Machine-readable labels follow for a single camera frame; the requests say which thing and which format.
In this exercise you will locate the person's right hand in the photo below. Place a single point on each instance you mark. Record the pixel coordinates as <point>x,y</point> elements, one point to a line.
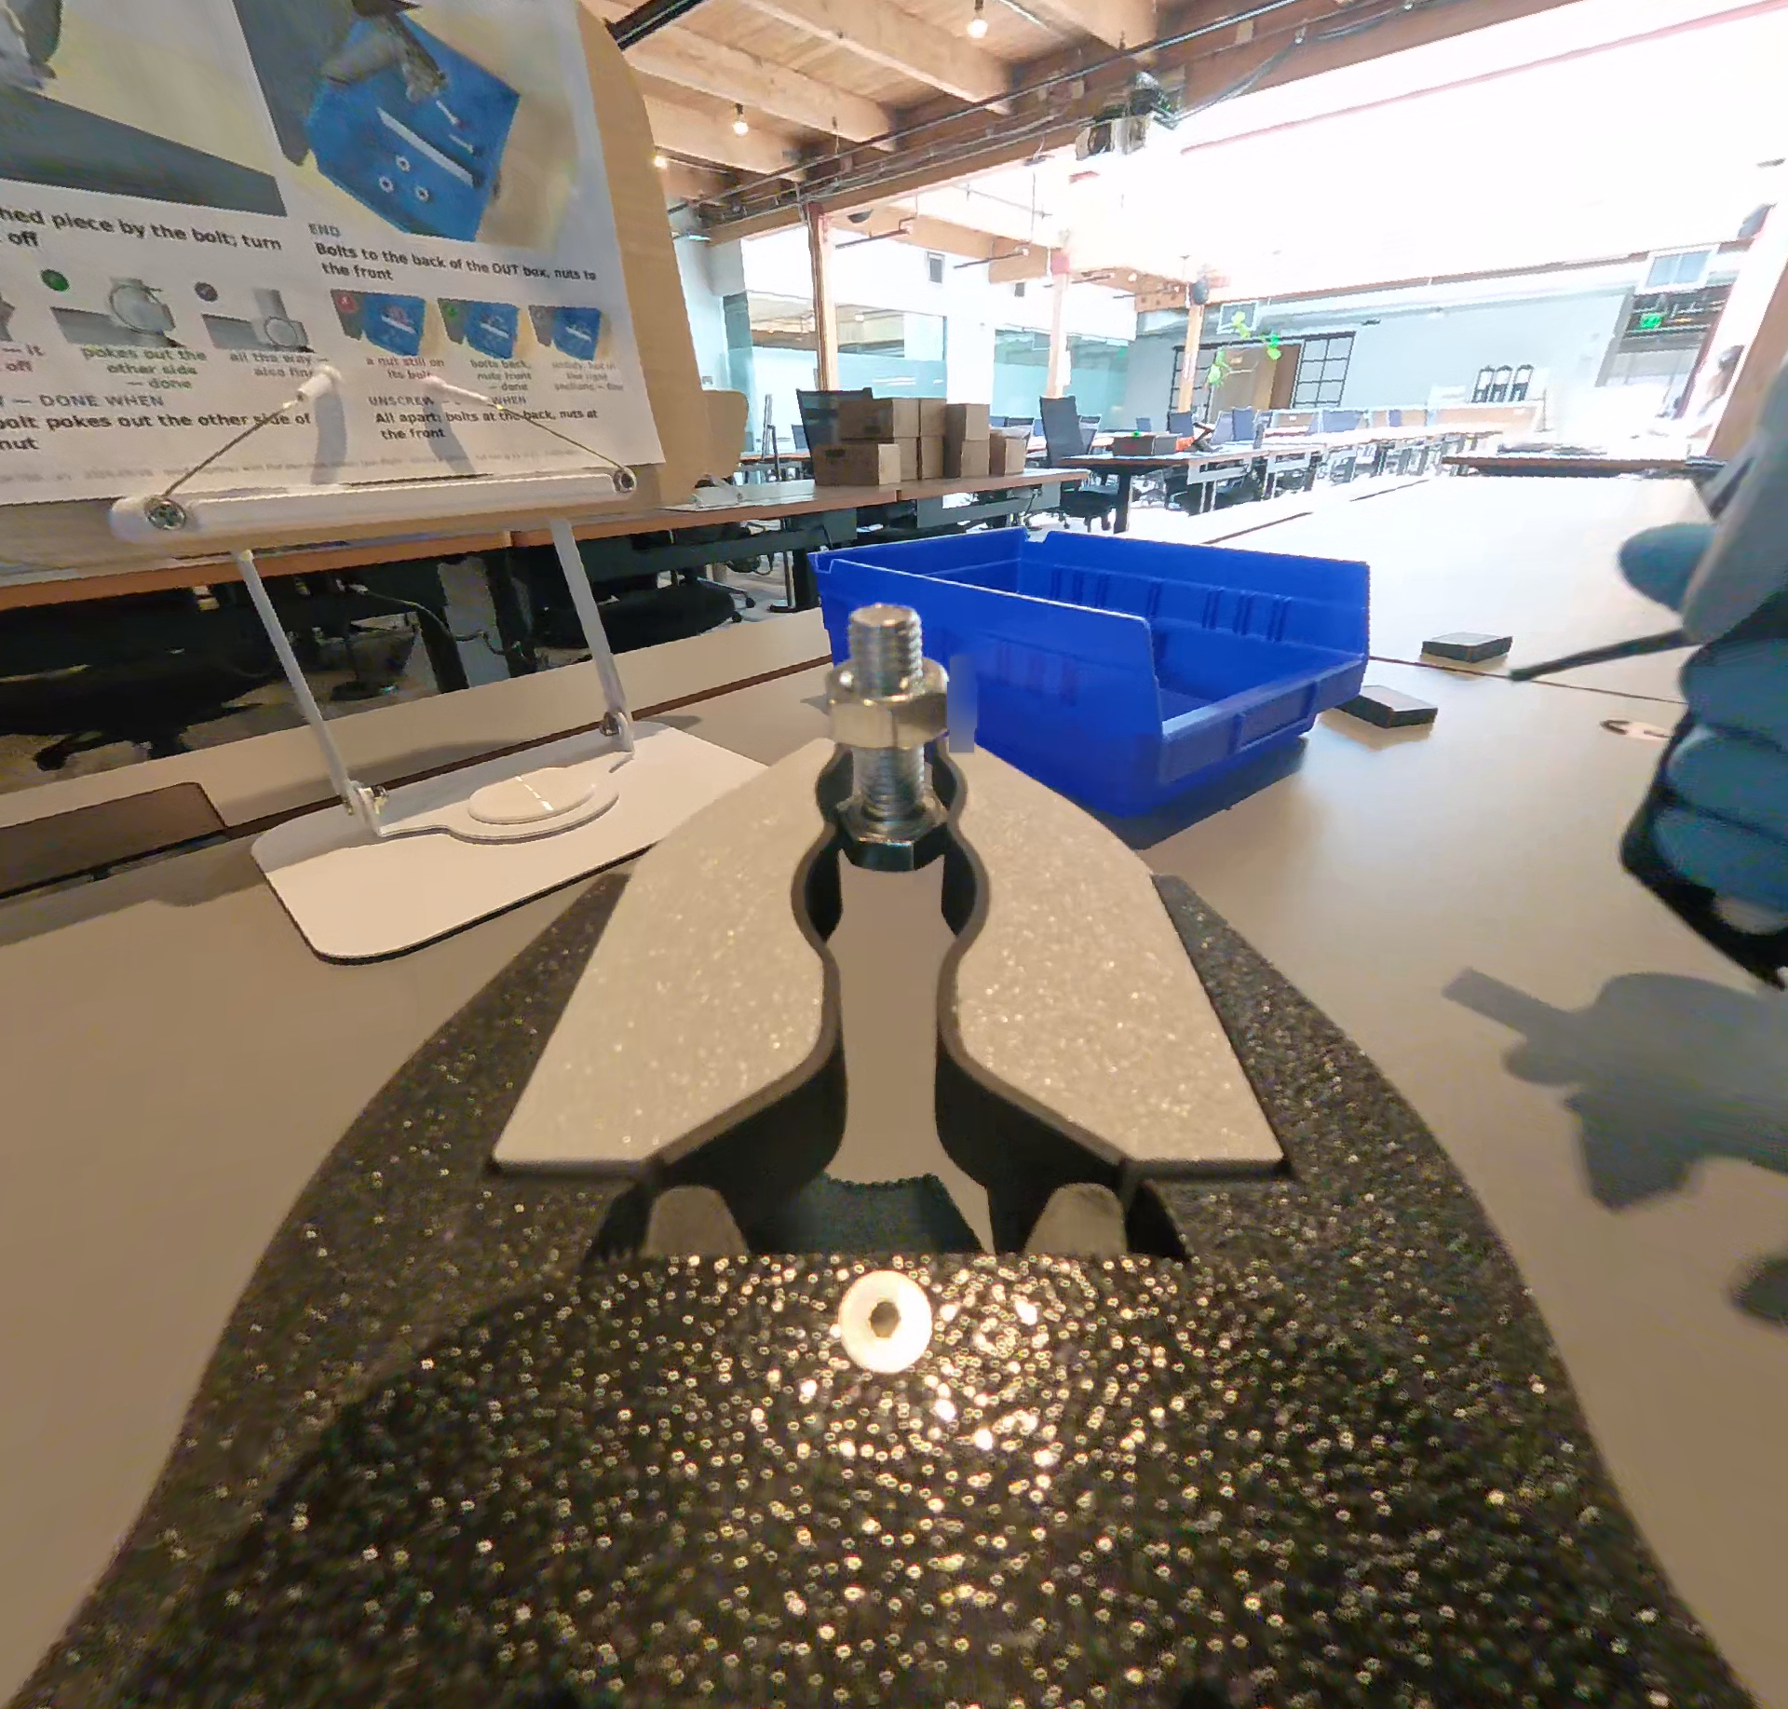
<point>1738,620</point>

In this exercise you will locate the green potted plant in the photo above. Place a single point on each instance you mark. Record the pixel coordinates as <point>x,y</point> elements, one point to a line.
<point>1242,356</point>

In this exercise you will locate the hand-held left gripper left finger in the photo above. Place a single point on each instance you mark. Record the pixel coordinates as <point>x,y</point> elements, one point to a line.
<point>672,1012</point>

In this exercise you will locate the wooden document stand white base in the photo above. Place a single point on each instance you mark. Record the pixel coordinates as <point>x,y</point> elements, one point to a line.
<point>557,827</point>

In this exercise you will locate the stack of cardboard boxes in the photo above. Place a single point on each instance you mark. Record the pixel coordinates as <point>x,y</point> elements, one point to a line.
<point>894,446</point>

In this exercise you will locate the black rectangular pad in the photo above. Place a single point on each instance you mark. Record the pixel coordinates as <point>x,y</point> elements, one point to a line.
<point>1466,645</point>
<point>1390,708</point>

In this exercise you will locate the steel hex nut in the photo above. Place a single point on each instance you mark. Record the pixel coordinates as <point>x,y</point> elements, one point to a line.
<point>888,713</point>

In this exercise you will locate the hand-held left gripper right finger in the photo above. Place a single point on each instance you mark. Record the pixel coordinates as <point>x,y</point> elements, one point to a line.
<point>1104,1025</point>

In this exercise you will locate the blue plastic bin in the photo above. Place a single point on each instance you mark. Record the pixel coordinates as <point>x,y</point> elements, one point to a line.
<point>1202,759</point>

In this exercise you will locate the steel hex bolt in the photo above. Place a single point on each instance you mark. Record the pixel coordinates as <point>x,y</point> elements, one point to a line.
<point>888,787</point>

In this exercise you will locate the long brown-edged desk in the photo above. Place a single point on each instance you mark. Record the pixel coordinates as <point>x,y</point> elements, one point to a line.
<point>866,495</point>

